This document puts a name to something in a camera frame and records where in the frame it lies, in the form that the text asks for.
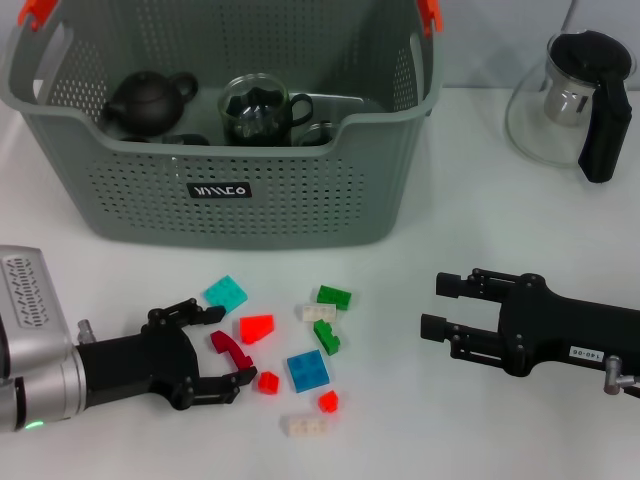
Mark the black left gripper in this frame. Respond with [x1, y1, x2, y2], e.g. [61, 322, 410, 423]
[74, 298, 259, 411]

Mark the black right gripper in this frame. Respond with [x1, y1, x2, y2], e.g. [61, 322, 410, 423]
[419, 268, 640, 380]

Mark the dark red curved block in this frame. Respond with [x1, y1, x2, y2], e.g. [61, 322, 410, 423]
[209, 330, 254, 371]

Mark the orange-red slope building block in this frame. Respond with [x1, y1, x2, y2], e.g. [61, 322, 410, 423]
[239, 313, 276, 346]

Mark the teal building block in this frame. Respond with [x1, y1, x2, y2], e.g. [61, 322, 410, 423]
[202, 274, 250, 315]

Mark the blue square building block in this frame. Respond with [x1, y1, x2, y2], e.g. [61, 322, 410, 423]
[285, 349, 332, 394]

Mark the glass teacup black base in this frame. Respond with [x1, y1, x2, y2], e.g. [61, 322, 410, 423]
[298, 121, 334, 148]
[218, 73, 315, 148]
[159, 133, 211, 148]

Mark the silver right elbow connector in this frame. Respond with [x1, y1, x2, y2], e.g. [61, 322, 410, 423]
[602, 355, 640, 396]

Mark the grey perforated storage bin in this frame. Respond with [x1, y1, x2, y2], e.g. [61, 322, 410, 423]
[0, 0, 446, 251]

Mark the green building brick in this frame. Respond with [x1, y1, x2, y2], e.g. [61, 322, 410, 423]
[313, 319, 341, 355]
[317, 284, 353, 311]

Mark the white building brick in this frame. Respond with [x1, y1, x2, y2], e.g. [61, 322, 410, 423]
[287, 415, 329, 439]
[302, 302, 339, 322]

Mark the black clay teapot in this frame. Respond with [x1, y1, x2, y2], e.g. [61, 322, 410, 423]
[102, 71, 199, 137]

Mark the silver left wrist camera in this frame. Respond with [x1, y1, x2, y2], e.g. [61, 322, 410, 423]
[0, 244, 75, 354]

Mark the glass pitcher black handle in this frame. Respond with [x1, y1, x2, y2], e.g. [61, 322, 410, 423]
[504, 29, 639, 185]

